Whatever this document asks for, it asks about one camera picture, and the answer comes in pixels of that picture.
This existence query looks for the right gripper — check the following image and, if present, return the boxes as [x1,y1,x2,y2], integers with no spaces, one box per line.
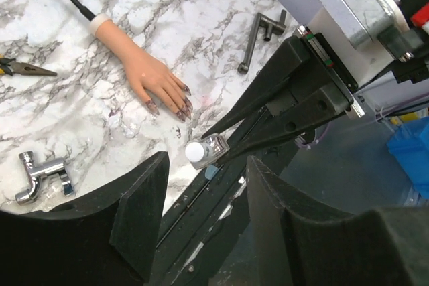
[202,26,365,165]

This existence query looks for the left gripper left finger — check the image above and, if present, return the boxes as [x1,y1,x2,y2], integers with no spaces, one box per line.
[1,152,169,285]

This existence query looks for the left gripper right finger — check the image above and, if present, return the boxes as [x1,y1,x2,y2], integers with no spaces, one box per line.
[247,156,428,285]

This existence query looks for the clear nail polish bottle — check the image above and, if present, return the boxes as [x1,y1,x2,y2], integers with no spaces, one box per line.
[185,133,229,170]

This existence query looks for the chrome faucet fitting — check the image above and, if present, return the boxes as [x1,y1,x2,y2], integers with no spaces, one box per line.
[15,151,74,206]

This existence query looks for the blue plastic bin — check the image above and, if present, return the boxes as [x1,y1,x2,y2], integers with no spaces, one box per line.
[387,117,428,199]

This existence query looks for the mannequin practice hand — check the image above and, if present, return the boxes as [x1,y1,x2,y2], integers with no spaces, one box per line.
[89,14,193,121]

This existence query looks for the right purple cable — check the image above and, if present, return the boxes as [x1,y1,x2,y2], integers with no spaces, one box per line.
[296,125,332,149]

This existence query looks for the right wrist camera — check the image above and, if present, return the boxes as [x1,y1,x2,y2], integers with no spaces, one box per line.
[308,0,426,86]

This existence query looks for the dark metal bracket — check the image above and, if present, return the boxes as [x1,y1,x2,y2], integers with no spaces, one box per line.
[237,9,288,74]

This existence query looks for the black mounting rail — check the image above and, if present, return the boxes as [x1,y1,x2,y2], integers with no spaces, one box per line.
[147,104,309,286]

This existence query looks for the yellow handled pliers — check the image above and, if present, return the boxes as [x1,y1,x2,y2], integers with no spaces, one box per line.
[0,56,58,76]

